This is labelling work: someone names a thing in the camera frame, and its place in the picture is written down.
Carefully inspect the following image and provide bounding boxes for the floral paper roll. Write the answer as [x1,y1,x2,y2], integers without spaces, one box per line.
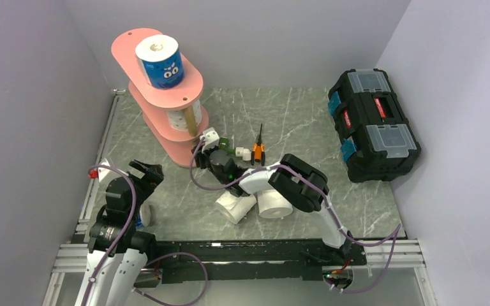
[166,100,202,131]

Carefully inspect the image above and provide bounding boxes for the blue paper roll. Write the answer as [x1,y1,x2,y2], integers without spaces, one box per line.
[135,34,184,89]

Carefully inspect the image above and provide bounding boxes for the white pipe elbow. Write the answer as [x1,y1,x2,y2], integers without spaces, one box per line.
[235,147,254,161]

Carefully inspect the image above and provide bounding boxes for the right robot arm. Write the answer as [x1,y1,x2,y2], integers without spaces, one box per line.
[190,142,352,265]

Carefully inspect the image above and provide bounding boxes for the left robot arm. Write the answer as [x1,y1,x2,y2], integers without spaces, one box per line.
[75,160,164,305]

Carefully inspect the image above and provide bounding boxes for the green pipe fitting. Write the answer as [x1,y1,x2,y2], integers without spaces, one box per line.
[218,137,235,156]

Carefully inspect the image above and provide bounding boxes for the orange black pliers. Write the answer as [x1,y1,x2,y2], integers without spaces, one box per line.
[251,124,265,166]

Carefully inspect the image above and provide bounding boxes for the plain white paper roll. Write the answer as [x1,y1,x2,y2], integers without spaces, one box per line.
[215,191,257,224]

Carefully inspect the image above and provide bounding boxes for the plain white embossed roll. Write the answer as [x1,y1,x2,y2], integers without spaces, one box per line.
[256,189,293,219]

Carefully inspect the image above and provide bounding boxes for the black tool box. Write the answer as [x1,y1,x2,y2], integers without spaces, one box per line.
[327,68,421,183]

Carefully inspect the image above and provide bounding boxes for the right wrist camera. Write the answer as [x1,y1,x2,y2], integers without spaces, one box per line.
[200,127,220,150]

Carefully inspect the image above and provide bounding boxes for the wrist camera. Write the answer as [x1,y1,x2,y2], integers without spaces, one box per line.
[200,127,220,150]
[88,159,128,185]

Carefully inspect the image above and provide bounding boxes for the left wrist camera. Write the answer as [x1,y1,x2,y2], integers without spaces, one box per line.
[88,159,128,185]

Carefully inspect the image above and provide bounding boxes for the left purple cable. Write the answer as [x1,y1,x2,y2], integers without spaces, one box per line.
[80,164,208,306]

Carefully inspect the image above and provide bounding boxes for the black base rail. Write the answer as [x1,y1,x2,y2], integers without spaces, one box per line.
[134,238,367,288]

